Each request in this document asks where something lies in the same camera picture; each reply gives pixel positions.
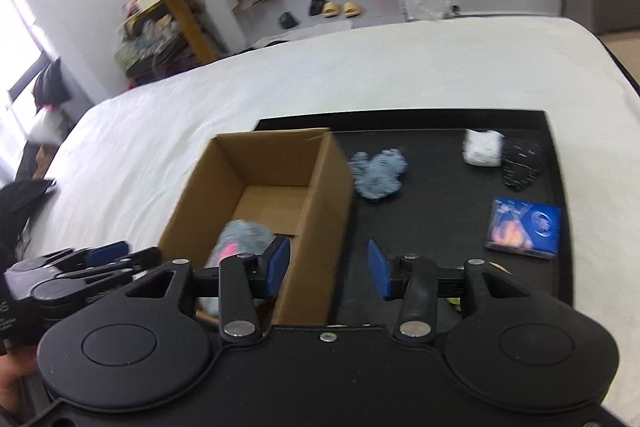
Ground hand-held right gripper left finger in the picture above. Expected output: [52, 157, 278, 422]
[122, 236, 292, 341]

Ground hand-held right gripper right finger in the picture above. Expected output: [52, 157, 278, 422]
[367, 239, 533, 344]

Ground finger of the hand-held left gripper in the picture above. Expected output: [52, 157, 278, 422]
[5, 240, 130, 288]
[31, 247, 162, 308]

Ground grey plush paw pink pads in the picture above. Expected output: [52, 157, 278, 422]
[197, 219, 275, 315]

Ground brown cardboard box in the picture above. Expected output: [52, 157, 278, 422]
[159, 128, 355, 327]

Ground blue fluffy plush toy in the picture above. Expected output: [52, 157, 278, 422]
[348, 148, 408, 202]

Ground blue tissue packet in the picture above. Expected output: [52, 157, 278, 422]
[485, 197, 563, 260]

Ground white bag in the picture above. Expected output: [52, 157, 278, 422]
[26, 106, 67, 144]

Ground white rolled sock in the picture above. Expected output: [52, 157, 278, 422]
[462, 128, 505, 168]

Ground black hanging clothing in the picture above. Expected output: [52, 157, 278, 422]
[31, 57, 72, 114]

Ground black dotted sock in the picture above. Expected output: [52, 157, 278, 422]
[501, 138, 547, 194]

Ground pile of clutter under table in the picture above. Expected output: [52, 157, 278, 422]
[114, 14, 201, 84]

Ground window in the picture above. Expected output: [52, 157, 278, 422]
[0, 0, 48, 180]

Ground yellow wooden table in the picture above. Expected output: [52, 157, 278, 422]
[122, 0, 236, 64]

